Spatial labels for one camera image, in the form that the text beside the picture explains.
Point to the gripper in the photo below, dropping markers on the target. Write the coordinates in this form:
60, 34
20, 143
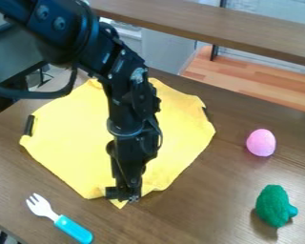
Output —
131, 155

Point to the yellow cloth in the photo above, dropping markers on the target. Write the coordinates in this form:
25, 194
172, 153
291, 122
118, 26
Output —
70, 143

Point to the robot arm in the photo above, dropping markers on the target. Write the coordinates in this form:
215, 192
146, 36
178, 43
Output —
87, 47

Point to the pink toy egg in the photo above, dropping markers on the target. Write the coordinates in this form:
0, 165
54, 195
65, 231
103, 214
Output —
261, 143

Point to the green toy broccoli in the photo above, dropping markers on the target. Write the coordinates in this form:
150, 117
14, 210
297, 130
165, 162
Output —
274, 206

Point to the wooden table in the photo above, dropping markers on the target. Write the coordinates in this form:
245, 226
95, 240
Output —
227, 28

